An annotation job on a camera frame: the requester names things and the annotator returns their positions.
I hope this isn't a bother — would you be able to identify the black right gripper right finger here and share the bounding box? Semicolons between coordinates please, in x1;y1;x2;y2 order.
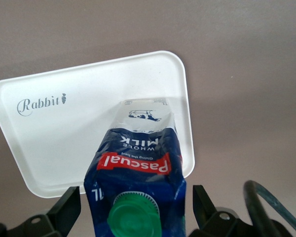
191;184;239;237

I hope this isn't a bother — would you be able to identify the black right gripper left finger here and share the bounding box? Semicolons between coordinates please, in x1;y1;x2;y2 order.
27;186;82;237

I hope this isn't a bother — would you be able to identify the blue whole milk carton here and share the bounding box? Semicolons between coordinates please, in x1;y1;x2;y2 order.
83;98;187;237

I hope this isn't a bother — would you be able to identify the cream rabbit print tray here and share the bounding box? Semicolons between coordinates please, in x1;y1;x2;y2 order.
0;50;196;199

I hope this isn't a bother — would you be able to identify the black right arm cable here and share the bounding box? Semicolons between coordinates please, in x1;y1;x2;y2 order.
243;180;296;237

